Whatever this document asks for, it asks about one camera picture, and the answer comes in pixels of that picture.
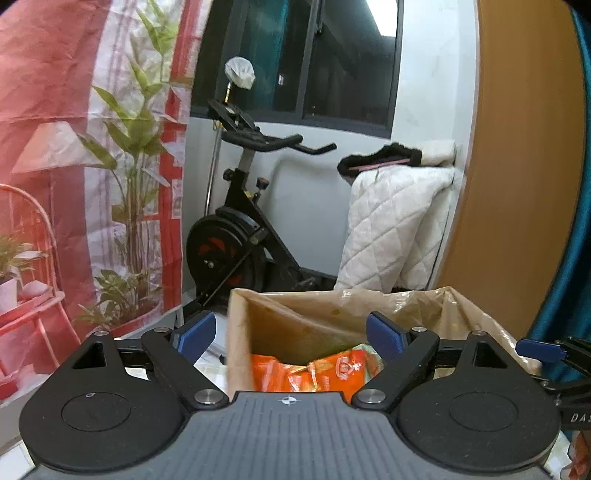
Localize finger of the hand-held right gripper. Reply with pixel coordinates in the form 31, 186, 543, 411
516, 337, 591, 370

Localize black fuzzy slipper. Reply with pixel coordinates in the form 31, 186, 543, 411
337, 144, 424, 177

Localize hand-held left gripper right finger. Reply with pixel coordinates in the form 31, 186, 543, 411
351, 311, 548, 414

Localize dark window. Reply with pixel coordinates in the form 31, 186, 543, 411
191, 0, 405, 138

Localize checked floral tablecloth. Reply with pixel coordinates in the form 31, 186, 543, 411
0, 348, 575, 480

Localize white quilted blanket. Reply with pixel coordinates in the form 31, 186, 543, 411
333, 138, 459, 294

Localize black exercise bike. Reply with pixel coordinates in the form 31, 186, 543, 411
185, 97, 338, 319

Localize wooden panel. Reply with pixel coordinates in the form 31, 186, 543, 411
436, 0, 588, 343

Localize orange snack packet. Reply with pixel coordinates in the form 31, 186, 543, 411
252, 354, 296, 393
567, 434, 591, 480
286, 346, 385, 394

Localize white plastic bag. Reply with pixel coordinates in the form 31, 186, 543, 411
225, 56, 256, 90

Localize printed red backdrop cloth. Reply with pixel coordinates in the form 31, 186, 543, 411
0, 0, 209, 407

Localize cardboard box with plastic liner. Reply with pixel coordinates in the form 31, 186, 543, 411
226, 286, 543, 398

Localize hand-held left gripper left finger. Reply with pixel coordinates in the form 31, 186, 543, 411
71, 311, 230, 411

